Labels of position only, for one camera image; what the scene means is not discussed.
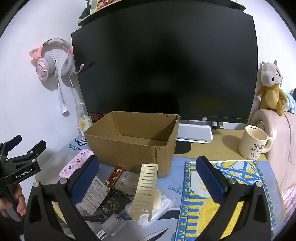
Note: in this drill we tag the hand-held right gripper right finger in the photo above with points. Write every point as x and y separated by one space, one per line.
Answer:
210 179

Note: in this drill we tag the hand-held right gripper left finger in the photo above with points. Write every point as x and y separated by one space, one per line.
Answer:
85 179

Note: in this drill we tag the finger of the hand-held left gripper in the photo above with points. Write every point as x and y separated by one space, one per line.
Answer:
15 140
34 150

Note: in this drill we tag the pink cartoon case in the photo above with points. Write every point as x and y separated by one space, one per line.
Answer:
74 164

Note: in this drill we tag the white and green small box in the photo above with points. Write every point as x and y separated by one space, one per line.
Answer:
97 194

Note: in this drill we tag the black tissue pack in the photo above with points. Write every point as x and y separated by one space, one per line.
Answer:
115 204

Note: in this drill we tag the brown cardboard box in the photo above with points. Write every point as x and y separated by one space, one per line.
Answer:
129 150

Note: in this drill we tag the cream hair claw clip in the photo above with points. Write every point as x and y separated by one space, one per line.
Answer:
145 185

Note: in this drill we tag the person's left hand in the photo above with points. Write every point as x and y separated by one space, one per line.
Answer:
20 201

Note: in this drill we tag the red-brown narrow box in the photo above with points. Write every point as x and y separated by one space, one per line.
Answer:
115 175

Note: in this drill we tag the yellow and blue towel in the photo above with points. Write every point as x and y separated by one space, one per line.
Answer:
194 208

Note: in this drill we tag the printed blue desk mat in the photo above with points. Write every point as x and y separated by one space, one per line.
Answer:
69 148

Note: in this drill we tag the clear snack packet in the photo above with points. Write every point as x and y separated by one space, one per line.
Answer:
126 183

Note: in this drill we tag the white flat box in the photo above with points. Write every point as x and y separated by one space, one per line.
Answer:
195 134

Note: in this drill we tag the clear acrylic box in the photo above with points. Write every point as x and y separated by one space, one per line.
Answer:
113 223

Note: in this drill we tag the cream paper cup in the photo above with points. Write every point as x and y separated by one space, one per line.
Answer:
251 146

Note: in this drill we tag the clear plastic bottle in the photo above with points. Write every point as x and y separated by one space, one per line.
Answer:
84 118

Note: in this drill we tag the pink sofa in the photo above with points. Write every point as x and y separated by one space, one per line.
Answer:
282 148

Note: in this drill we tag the pink cat-ear headphones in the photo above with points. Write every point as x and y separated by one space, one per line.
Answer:
46 66

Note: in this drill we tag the tan plush toy grey head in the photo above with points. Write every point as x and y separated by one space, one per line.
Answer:
271 92

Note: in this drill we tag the light blue plush toy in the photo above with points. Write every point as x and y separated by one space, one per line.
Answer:
291 102

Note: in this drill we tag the black computer monitor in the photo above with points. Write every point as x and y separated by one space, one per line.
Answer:
161 69

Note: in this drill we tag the dark plush toy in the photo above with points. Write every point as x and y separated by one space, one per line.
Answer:
84 10

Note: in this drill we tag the dark wall shelf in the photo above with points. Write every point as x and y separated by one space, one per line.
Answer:
161 9

